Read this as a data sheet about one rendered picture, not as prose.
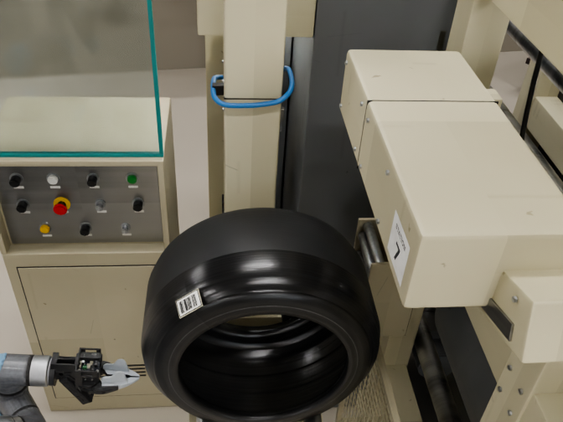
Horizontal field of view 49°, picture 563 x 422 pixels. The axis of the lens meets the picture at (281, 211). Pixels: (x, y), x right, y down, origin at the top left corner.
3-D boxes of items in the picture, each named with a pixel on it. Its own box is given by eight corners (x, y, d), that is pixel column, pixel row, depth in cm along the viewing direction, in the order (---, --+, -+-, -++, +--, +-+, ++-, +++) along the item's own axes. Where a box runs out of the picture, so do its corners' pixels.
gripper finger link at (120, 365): (140, 366, 152) (101, 364, 151) (139, 380, 156) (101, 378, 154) (141, 356, 155) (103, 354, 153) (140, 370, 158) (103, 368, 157)
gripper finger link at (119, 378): (138, 376, 150) (100, 374, 148) (137, 390, 153) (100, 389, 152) (140, 366, 152) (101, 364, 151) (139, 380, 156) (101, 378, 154)
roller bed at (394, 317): (346, 289, 197) (358, 218, 179) (390, 287, 199) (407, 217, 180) (357, 337, 182) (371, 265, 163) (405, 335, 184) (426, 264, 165)
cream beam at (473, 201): (336, 110, 139) (344, 47, 130) (444, 110, 142) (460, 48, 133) (398, 311, 92) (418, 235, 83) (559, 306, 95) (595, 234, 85)
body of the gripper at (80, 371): (100, 373, 147) (47, 371, 145) (100, 394, 152) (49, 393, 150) (104, 347, 153) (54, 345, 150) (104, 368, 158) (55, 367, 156)
